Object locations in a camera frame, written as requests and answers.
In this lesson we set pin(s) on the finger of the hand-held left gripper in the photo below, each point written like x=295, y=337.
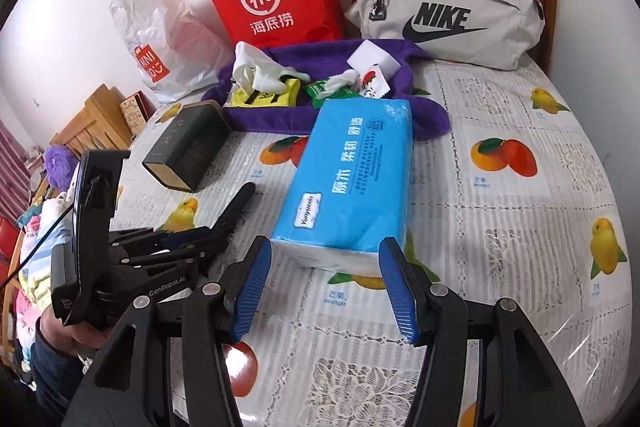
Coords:
x=195, y=253
x=192, y=234

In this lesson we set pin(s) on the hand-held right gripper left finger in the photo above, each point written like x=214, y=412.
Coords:
x=252, y=292

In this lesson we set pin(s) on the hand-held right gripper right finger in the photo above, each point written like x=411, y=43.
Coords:
x=400, y=297

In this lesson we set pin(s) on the black plastic tool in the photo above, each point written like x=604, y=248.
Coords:
x=237, y=209

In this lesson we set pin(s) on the blue tissue pack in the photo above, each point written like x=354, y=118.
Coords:
x=350, y=182

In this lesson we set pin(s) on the yellow packet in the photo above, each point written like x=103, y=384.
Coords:
x=270, y=98

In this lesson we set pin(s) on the green wipes packet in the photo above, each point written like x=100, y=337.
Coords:
x=316, y=92

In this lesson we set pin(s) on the white red packet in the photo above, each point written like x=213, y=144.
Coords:
x=372, y=82

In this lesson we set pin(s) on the person's left forearm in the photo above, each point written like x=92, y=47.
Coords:
x=55, y=372

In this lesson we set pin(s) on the person's left hand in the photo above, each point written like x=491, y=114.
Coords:
x=75, y=334

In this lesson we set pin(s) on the purple plush toy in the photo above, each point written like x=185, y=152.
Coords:
x=57, y=164

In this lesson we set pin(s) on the dark green box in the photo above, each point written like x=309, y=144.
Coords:
x=185, y=147

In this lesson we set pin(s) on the red chair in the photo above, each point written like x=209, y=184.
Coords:
x=7, y=242

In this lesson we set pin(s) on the striped curtain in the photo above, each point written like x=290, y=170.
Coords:
x=12, y=167

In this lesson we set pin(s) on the wooden chair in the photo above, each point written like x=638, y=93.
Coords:
x=95, y=117

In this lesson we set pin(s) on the pile of colourful clothes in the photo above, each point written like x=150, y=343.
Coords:
x=30, y=307

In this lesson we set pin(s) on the patterned brown box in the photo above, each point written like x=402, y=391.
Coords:
x=132, y=112

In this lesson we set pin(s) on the fruit print tablecloth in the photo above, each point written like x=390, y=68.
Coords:
x=500, y=217

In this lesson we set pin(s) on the white plastic bag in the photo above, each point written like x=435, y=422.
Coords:
x=165, y=22

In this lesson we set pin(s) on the purple towel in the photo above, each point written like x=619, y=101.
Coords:
x=310, y=57

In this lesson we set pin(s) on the white sponge block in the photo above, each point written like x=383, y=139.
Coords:
x=375, y=52

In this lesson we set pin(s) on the grey waist bag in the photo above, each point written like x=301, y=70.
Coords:
x=500, y=7

